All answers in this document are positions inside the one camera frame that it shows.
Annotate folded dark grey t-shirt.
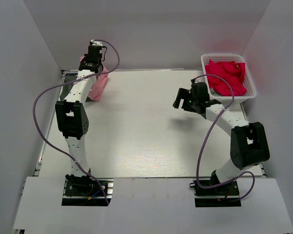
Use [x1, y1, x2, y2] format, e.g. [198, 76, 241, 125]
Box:
[60, 76, 77, 101]

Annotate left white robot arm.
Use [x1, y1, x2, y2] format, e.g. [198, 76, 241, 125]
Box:
[55, 40, 103, 195]

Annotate red t-shirt in basket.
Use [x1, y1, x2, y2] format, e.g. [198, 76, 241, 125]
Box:
[205, 60, 247, 97]

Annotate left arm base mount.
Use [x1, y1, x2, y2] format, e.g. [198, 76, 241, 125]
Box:
[62, 175, 114, 207]

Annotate blue label sticker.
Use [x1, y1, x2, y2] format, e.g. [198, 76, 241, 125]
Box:
[64, 72, 78, 76]

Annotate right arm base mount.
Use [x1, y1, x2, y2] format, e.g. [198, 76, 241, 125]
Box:
[189, 180, 241, 208]

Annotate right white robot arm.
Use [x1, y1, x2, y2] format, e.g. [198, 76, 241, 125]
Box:
[173, 82, 270, 195]

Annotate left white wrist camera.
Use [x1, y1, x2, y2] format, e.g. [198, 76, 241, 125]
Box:
[89, 39, 103, 47]

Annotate pink t-shirt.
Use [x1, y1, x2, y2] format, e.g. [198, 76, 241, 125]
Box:
[79, 56, 110, 102]

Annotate white plastic basket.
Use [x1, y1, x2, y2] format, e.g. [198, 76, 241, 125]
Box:
[201, 54, 256, 104]

